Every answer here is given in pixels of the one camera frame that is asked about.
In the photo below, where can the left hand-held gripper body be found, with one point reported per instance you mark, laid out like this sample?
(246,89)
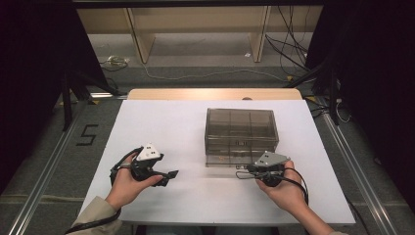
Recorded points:
(143,169)

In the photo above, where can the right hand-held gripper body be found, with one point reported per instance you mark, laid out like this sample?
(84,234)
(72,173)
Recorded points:
(270,173)

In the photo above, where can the transparent grey drawer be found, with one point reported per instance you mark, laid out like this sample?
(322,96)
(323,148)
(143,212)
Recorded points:
(235,160)

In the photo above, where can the transparent grey drawer box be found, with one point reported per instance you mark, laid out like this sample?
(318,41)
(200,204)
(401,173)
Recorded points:
(239,125)

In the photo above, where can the person's left hand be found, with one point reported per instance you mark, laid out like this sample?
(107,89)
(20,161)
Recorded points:
(125,189)

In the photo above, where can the person's right hand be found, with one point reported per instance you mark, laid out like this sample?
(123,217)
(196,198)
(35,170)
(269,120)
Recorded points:
(288,192)

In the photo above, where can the white table board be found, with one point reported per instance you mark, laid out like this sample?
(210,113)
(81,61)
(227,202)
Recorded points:
(195,196)

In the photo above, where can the black metal stand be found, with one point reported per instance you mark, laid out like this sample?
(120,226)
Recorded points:
(67,104)
(332,98)

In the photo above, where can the small white floor scrap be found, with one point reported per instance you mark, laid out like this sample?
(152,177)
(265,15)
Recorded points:
(248,55)

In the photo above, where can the beige wooden desk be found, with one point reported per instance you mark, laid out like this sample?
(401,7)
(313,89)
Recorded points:
(143,39)

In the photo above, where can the dark curtain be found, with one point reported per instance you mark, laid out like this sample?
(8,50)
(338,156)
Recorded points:
(378,81)
(29,81)

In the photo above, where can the short aluminium rail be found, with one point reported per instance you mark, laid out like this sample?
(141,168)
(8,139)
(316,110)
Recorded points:
(106,95)

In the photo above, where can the aluminium floor rail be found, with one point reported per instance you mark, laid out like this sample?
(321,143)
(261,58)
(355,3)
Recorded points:
(42,186)
(359,182)

